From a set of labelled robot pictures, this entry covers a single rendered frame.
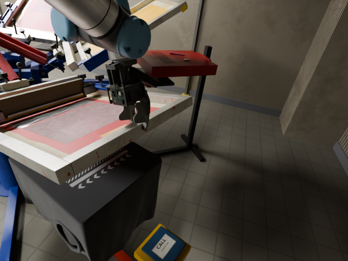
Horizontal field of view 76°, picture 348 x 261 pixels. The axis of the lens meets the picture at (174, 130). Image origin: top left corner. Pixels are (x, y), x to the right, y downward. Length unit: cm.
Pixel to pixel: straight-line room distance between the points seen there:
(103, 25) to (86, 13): 3
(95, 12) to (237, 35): 341
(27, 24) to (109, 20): 215
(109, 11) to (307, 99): 317
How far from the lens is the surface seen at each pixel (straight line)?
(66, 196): 93
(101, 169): 101
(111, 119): 87
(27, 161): 68
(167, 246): 77
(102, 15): 41
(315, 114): 355
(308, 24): 381
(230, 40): 376
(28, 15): 263
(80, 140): 76
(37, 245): 201
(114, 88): 63
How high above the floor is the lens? 164
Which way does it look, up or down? 33 degrees down
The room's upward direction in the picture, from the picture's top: 8 degrees clockwise
